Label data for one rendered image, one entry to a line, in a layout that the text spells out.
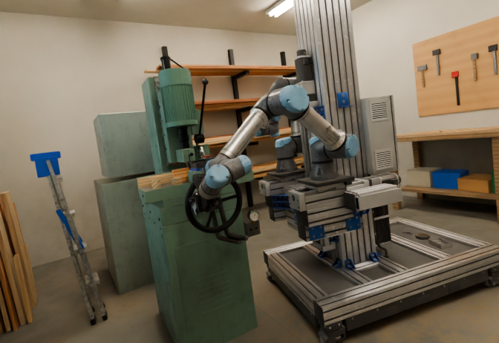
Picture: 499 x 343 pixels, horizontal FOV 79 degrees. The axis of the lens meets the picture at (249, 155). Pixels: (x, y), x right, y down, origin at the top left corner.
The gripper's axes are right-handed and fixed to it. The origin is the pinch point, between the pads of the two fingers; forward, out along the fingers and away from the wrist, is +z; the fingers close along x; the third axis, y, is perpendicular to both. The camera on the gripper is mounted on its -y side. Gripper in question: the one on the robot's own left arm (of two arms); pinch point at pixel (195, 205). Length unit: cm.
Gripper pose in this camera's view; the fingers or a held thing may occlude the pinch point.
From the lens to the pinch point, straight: 134.6
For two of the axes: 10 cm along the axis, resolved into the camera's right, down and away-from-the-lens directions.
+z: -3.6, 4.9, 7.9
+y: 3.5, 8.6, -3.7
